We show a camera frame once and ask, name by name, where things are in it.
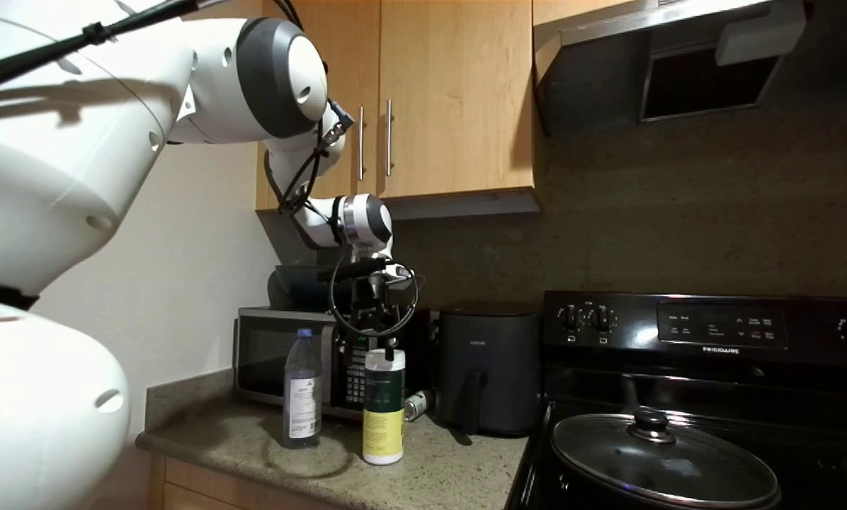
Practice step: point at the steel range hood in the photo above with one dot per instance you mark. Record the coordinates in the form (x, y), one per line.
(653, 60)

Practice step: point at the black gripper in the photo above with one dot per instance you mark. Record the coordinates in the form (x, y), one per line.
(382, 296)

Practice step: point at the wooden upper cabinet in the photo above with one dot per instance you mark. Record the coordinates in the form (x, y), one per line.
(440, 98)

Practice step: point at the yellow green container white lid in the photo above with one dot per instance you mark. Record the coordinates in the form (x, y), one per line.
(382, 410)

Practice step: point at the black air fryer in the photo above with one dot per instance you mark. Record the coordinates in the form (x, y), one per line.
(487, 368)

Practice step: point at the clear water bottle blue cap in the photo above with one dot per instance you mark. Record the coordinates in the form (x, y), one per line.
(300, 390)

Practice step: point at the stainless steel microwave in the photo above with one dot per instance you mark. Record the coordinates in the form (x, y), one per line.
(262, 344)

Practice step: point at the black pan with glass lid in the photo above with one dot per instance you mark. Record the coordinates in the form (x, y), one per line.
(647, 462)

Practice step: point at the black electric stove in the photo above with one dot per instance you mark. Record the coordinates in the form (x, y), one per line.
(760, 371)

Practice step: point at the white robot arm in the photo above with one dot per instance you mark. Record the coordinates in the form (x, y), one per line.
(92, 92)

